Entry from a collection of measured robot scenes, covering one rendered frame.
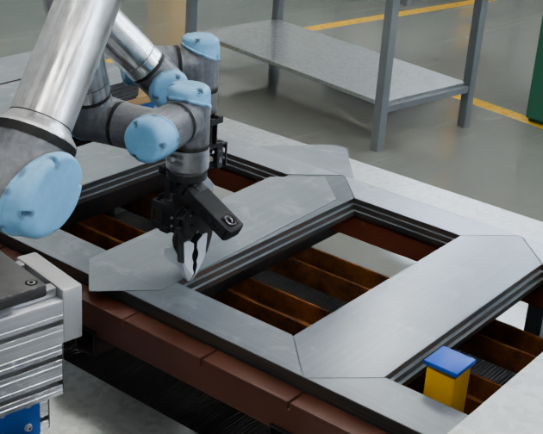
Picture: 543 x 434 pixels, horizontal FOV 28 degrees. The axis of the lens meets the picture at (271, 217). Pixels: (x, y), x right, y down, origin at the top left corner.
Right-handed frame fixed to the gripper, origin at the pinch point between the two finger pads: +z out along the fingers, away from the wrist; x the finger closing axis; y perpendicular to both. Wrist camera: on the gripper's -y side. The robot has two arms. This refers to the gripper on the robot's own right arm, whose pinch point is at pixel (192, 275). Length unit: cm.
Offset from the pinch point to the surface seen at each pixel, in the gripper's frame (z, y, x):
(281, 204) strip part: 0.6, 9.7, -38.5
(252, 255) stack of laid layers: 2.2, 0.4, -17.9
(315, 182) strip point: 1, 12, -54
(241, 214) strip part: 0.6, 12.0, -28.3
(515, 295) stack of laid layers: 3, -44, -41
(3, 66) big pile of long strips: 0, 124, -57
